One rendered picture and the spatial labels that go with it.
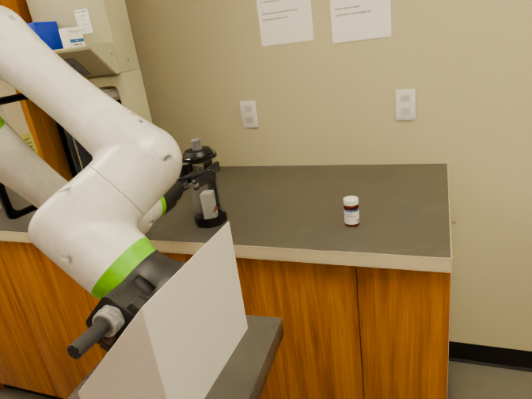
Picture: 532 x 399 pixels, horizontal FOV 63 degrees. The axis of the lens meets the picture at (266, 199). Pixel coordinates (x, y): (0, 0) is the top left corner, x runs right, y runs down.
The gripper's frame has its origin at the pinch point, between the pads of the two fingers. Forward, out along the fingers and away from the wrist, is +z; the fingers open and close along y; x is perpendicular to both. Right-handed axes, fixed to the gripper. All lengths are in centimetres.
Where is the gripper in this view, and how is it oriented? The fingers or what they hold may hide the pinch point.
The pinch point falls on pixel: (200, 168)
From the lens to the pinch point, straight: 134.0
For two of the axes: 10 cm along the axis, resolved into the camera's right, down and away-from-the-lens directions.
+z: 3.6, -3.9, 8.5
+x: 1.3, 9.2, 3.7
